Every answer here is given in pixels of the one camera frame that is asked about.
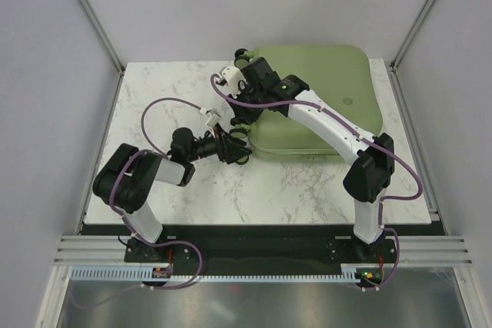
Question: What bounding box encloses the purple cable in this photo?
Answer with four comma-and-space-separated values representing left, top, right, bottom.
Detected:
209, 74, 424, 293
108, 97, 208, 293

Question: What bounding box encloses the left aluminium frame post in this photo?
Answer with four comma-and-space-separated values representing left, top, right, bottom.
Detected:
75, 0, 125, 76

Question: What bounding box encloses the aluminium frame post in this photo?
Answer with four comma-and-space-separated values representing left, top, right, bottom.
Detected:
388, 0, 439, 73
75, 0, 125, 76

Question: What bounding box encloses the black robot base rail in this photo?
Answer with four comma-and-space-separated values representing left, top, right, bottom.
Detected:
124, 225, 397, 277

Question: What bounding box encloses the right aluminium frame post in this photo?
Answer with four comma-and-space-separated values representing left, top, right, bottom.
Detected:
388, 0, 439, 73

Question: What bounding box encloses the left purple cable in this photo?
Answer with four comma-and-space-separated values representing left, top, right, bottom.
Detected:
108, 97, 208, 293

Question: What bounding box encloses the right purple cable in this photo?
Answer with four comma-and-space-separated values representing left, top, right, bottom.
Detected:
209, 74, 424, 293

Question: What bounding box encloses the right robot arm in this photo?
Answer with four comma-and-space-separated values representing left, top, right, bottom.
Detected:
220, 57, 394, 262

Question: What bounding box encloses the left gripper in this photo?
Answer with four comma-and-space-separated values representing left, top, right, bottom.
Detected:
187, 122, 251, 164

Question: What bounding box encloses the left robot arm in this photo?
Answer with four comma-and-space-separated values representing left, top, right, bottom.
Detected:
92, 124, 252, 263

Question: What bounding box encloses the green suitcase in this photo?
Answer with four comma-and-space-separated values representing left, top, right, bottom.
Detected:
234, 43, 385, 164

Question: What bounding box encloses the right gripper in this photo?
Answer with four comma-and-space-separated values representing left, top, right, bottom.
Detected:
227, 83, 267, 126

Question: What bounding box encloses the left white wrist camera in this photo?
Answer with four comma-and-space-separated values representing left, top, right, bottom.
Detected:
204, 109, 221, 134

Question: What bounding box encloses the green suitcase wheel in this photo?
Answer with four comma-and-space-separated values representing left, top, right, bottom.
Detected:
229, 118, 251, 140
235, 154, 251, 166
234, 48, 254, 69

